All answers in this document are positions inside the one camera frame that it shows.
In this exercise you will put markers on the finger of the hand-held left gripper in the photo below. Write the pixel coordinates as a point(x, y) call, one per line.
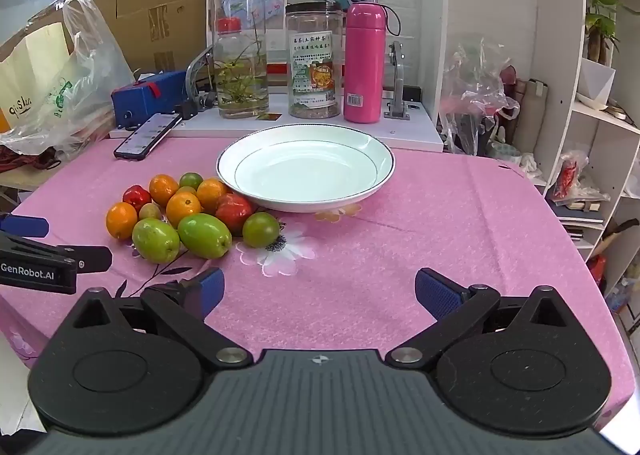
point(92, 258)
point(25, 226)

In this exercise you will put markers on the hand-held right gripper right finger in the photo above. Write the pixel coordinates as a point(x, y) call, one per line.
point(434, 291)

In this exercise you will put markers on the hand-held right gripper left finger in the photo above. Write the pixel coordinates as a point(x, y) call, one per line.
point(211, 287)

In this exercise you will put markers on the orange mandarin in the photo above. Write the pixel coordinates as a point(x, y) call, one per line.
point(163, 189)
point(121, 220)
point(183, 208)
point(212, 194)

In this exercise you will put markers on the large green jujube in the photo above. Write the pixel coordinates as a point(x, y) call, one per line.
point(156, 240)
point(204, 235)

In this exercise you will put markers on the small brown round fruit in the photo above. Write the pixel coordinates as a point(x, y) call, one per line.
point(149, 211)

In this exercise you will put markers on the small red apple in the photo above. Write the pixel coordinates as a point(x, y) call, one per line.
point(136, 196)

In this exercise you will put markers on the round green reddish fruit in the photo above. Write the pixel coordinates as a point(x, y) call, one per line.
point(260, 229)

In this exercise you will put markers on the large red apple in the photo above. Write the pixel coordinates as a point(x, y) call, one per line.
point(233, 212)

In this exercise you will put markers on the small yellow-green fruit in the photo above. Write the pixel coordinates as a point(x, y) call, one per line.
point(186, 190)

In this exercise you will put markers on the small green round fruit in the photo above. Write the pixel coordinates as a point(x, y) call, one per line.
point(190, 179)

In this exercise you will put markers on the white porcelain plate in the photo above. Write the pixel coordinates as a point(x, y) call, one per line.
point(305, 170)

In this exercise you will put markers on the red cloth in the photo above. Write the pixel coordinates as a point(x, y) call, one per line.
point(20, 157)

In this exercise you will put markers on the pink floral tablecloth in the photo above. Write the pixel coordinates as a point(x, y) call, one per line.
point(375, 245)

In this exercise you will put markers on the black smartphone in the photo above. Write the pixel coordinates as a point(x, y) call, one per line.
point(147, 136)

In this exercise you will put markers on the beige paper bag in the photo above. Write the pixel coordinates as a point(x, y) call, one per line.
point(25, 80)

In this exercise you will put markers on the stack of books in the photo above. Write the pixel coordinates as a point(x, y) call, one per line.
point(575, 215)

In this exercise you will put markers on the clear plastic bag green print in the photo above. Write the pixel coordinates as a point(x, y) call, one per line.
point(95, 80)

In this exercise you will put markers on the blue box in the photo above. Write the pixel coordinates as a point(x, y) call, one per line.
point(145, 97)

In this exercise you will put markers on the plastic bag with red contents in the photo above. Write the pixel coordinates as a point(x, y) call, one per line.
point(567, 177)

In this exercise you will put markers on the white board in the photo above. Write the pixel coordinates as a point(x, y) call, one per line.
point(350, 132)

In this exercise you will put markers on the small gold black card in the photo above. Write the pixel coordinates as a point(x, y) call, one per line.
point(268, 116)

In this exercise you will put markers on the black block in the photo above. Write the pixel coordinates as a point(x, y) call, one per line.
point(414, 94)

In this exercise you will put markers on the grey metal lever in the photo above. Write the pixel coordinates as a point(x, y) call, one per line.
point(196, 72)

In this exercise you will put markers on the crumpled clear plastic bag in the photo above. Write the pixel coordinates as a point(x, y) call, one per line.
point(475, 80)

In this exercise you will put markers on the pink thermos bottle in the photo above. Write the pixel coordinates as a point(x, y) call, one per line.
point(364, 60)

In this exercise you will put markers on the cardboard box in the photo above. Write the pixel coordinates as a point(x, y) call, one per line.
point(150, 0)

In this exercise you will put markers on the white shelf unit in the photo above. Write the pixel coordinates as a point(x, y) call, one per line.
point(555, 60)

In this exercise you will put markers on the white plant pot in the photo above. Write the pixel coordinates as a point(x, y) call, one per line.
point(595, 82)

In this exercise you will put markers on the clear labelled plastic jar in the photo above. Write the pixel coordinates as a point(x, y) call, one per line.
point(314, 25)

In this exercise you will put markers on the green potted plant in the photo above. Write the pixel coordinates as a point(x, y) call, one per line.
point(597, 25)

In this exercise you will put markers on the grey metal bracket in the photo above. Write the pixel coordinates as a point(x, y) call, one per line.
point(397, 80)

